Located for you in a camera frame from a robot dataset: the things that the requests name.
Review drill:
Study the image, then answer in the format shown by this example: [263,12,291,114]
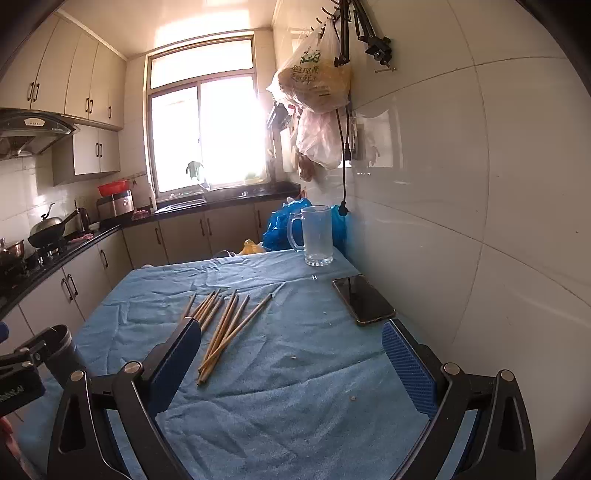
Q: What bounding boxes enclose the black hanging cable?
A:
[335,108,352,217]

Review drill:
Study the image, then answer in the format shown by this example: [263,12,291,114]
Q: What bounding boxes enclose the lower kitchen cabinets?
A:
[1,198,281,353]

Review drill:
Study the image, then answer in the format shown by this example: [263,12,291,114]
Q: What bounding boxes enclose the black smartphone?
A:
[332,274,397,326]

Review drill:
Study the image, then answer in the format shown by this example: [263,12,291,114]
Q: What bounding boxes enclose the steel pot with lid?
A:
[0,239,24,269]

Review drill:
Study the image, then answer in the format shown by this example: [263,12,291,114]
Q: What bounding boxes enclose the black wok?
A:
[28,208,79,249]

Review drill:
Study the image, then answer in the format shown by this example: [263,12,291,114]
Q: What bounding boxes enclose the clear glass beer mug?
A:
[287,205,334,267]

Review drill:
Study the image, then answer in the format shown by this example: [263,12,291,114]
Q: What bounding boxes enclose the pink plastic bag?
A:
[295,109,342,170]

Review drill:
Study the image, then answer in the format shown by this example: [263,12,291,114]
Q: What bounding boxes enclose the black utensil holder cup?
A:
[18,324,86,388]

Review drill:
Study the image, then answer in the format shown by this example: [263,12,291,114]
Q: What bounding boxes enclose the range hood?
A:
[0,108,78,160]

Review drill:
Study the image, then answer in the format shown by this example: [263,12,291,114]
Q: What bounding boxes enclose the wooden chopstick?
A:
[192,290,219,321]
[199,293,273,373]
[180,293,197,320]
[199,291,236,369]
[199,297,224,332]
[197,295,249,386]

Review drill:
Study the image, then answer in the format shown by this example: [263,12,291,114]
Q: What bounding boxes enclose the blue towel table cloth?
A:
[18,248,477,480]

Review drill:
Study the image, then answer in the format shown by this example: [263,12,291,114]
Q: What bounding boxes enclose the blue plastic bag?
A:
[262,198,346,254]

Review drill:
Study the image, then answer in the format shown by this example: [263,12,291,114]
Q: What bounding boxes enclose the yellow white plastic bag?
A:
[267,21,352,114]

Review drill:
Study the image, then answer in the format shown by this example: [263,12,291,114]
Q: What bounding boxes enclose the upper wall cabinets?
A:
[1,14,126,184]

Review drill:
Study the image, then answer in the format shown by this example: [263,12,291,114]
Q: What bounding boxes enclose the red basin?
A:
[98,179,130,197]

